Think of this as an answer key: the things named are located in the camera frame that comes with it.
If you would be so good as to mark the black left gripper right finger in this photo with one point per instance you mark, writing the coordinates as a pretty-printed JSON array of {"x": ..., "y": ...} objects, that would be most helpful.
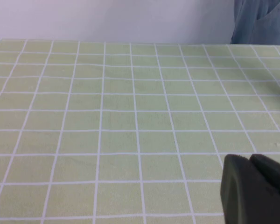
[{"x": 273, "y": 172}]

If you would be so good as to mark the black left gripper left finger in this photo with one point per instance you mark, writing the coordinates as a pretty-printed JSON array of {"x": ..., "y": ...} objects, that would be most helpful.
[{"x": 242, "y": 198}]

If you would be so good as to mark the green checked tablecloth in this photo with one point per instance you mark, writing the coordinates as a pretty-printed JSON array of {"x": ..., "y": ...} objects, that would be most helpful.
[{"x": 121, "y": 121}]

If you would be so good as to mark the blue jeans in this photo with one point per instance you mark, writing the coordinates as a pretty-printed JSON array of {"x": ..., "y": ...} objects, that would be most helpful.
[{"x": 259, "y": 21}]

